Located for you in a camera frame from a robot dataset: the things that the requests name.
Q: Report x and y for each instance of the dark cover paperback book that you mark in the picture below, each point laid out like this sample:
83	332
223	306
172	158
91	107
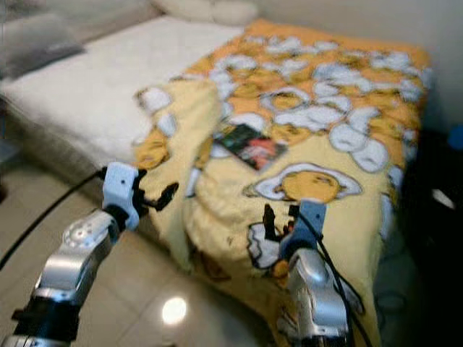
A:
253	147

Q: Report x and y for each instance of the grey bear print pillow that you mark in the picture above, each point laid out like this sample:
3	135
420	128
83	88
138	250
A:
36	45

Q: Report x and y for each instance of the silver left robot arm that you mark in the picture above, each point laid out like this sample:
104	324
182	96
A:
76	253

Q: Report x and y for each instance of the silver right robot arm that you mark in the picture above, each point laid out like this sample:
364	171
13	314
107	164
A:
318	296

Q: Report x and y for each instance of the orange yellow cartoon blanket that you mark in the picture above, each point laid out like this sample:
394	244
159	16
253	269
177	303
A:
333	130

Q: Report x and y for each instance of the white quilted mattress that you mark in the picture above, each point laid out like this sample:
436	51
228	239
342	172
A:
108	87

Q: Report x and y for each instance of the cream twisted bolster pillow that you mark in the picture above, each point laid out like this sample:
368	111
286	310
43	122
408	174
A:
206	10

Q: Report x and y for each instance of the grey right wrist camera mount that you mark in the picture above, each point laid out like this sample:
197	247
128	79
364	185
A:
311	219

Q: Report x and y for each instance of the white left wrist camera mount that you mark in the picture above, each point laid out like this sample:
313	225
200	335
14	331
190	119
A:
121	191

